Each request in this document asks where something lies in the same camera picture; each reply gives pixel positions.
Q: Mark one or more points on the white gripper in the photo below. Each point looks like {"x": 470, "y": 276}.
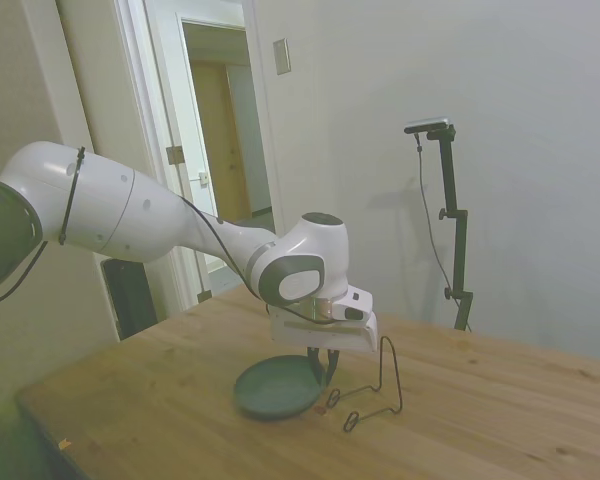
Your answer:
{"x": 330, "y": 337}

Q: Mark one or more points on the dark green plate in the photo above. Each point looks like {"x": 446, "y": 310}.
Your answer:
{"x": 275, "y": 390}

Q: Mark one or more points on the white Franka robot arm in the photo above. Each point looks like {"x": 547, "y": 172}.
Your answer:
{"x": 145, "y": 220}

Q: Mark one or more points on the white door latch plate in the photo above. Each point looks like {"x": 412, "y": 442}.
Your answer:
{"x": 204, "y": 177}

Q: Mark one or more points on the black box on floor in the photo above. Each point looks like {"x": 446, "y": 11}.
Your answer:
{"x": 132, "y": 300}

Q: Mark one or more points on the wooden door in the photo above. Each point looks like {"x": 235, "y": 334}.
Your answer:
{"x": 220, "y": 135}

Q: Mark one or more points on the metal door hinge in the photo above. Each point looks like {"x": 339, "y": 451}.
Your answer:
{"x": 175, "y": 155}

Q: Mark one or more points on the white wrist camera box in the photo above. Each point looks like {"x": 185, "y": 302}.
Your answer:
{"x": 352, "y": 302}

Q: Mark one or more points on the grey exterior camera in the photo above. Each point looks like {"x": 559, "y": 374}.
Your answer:
{"x": 427, "y": 125}

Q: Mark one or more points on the grey wall switch plate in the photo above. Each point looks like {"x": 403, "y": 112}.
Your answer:
{"x": 282, "y": 56}

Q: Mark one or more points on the white door frame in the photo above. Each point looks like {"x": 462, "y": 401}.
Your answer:
{"x": 160, "y": 75}

